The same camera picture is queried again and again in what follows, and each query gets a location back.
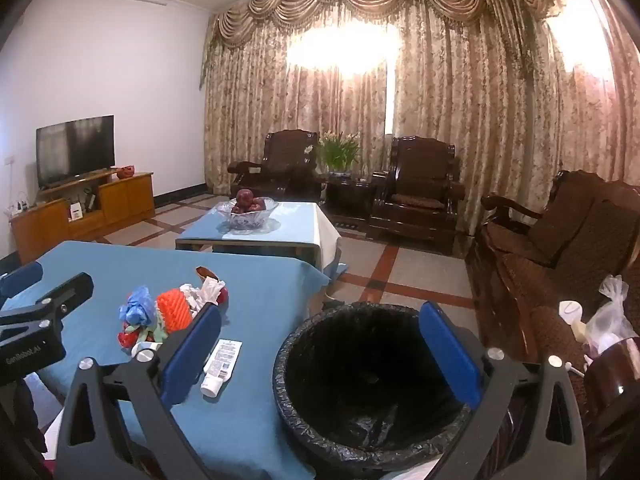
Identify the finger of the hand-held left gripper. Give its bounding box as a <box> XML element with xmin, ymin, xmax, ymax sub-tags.
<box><xmin>0</xmin><ymin>261</ymin><xmax>43</xmax><ymax>302</ymax></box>
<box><xmin>0</xmin><ymin>273</ymin><xmax>95</xmax><ymax>343</ymax></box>

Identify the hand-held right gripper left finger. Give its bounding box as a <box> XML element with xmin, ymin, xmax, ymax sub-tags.
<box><xmin>55</xmin><ymin>304</ymin><xmax>222</xmax><ymax>480</ymax></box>

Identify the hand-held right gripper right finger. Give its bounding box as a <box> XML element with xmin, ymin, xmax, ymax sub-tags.
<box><xmin>419</xmin><ymin>301</ymin><xmax>587</xmax><ymax>480</ymax></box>

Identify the blue plastic bag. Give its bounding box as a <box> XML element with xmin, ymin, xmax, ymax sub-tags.
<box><xmin>118</xmin><ymin>286</ymin><xmax>159</xmax><ymax>333</ymax></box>

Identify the black lined trash bin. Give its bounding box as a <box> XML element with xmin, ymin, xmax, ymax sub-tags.
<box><xmin>272</xmin><ymin>302</ymin><xmax>481</xmax><ymax>467</ymax></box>

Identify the white squeeze tube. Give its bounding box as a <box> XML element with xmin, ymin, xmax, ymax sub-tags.
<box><xmin>200</xmin><ymin>338</ymin><xmax>243</xmax><ymax>398</ymax></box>

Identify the blue tablecloth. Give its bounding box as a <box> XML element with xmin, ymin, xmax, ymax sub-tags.
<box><xmin>0</xmin><ymin>240</ymin><xmax>331</xmax><ymax>480</ymax></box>

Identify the orange foam fruit net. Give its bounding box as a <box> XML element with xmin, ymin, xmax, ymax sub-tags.
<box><xmin>156</xmin><ymin>287</ymin><xmax>193</xmax><ymax>335</ymax></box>

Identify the crumpled white tissue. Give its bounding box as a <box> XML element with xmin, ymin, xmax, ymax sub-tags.
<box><xmin>179</xmin><ymin>276</ymin><xmax>227</xmax><ymax>317</ymax></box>

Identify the red green crumpled wrapper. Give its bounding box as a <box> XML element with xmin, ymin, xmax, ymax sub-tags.
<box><xmin>117</xmin><ymin>322</ymin><xmax>166</xmax><ymax>353</ymax></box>

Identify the wooden television cabinet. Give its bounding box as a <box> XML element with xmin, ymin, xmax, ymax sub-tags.
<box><xmin>9</xmin><ymin>170</ymin><xmax>156</xmax><ymax>266</ymax></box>

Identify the glass coffee table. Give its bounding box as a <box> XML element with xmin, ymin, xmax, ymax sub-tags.
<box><xmin>175</xmin><ymin>237</ymin><xmax>321</xmax><ymax>267</ymax></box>

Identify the small white container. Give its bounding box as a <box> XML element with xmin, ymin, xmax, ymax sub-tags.
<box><xmin>559</xmin><ymin>300</ymin><xmax>584</xmax><ymax>332</ymax></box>

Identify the dark wooden sofa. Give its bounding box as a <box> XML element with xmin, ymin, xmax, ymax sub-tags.
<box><xmin>465</xmin><ymin>170</ymin><xmax>640</xmax><ymax>463</ymax></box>

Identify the flat screen television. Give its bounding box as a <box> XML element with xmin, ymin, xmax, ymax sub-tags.
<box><xmin>36</xmin><ymin>115</ymin><xmax>116</xmax><ymax>191</ymax></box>

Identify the glass fruit bowl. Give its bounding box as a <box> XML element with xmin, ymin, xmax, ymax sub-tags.
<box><xmin>216</xmin><ymin>197</ymin><xmax>279</xmax><ymax>234</ymax></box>

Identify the clear plastic bag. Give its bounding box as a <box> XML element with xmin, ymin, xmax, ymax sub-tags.
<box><xmin>584</xmin><ymin>275</ymin><xmax>640</xmax><ymax>357</ymax></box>

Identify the blue white-edged table cover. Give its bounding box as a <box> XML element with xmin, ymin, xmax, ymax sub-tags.
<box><xmin>176</xmin><ymin>201</ymin><xmax>342</xmax><ymax>279</ymax></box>

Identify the dark wooden armchair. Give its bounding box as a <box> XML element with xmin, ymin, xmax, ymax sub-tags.
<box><xmin>369</xmin><ymin>136</ymin><xmax>466</xmax><ymax>256</ymax></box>
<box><xmin>227</xmin><ymin>129</ymin><xmax>321</xmax><ymax>202</ymax></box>

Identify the dark wooden side table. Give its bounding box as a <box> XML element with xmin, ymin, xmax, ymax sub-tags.
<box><xmin>320</xmin><ymin>172</ymin><xmax>382</xmax><ymax>229</ymax></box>

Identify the green potted plant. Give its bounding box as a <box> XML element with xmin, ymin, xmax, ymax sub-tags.
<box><xmin>316</xmin><ymin>131</ymin><xmax>362</xmax><ymax>178</ymax></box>

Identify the floral beige curtain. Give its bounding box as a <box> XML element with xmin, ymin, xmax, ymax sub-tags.
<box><xmin>200</xmin><ymin>0</ymin><xmax>531</xmax><ymax>211</ymax></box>
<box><xmin>515</xmin><ymin>0</ymin><xmax>640</xmax><ymax>196</ymax></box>

